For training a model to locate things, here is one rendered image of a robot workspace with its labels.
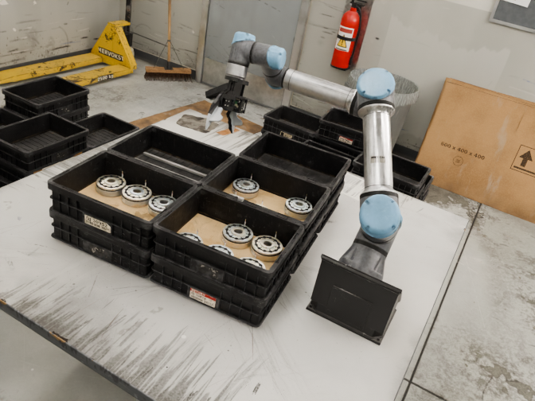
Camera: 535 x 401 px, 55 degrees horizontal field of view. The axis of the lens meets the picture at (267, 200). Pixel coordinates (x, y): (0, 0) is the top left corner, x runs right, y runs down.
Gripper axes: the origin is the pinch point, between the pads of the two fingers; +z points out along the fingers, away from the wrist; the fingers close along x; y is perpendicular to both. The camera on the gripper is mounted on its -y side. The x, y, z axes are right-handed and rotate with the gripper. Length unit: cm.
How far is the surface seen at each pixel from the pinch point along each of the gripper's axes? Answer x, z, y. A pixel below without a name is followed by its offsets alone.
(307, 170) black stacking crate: 51, 9, 12
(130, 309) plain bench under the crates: -39, 56, 15
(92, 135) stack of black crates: 58, 30, -141
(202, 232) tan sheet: -13.7, 32.6, 14.6
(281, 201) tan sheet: 22.8, 20.7, 19.8
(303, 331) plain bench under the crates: -6, 51, 57
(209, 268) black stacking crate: -27, 37, 31
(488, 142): 283, -28, 34
